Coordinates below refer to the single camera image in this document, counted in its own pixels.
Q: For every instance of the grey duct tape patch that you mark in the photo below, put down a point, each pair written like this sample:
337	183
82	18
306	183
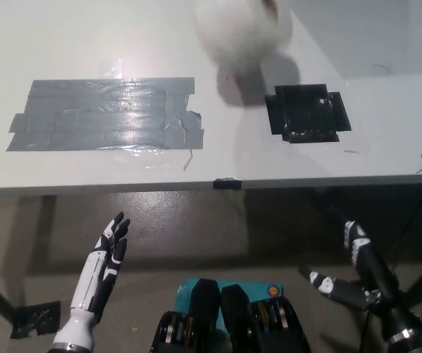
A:
104	114

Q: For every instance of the black teal robot torso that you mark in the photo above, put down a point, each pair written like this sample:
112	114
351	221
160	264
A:
229	320

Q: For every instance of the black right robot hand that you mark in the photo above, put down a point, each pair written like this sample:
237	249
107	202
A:
376	283

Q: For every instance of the white toilet paper roll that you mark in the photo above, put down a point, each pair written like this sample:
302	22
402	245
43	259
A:
240	33

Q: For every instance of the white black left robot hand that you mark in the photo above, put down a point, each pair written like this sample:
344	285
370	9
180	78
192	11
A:
89	279

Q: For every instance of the small black edge tape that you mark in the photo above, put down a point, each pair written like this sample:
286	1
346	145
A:
227	184

